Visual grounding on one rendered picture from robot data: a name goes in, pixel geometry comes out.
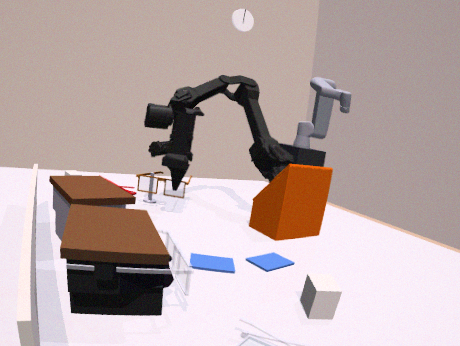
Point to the blue flat square tile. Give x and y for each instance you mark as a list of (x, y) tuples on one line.
[(212, 263), (270, 262)]

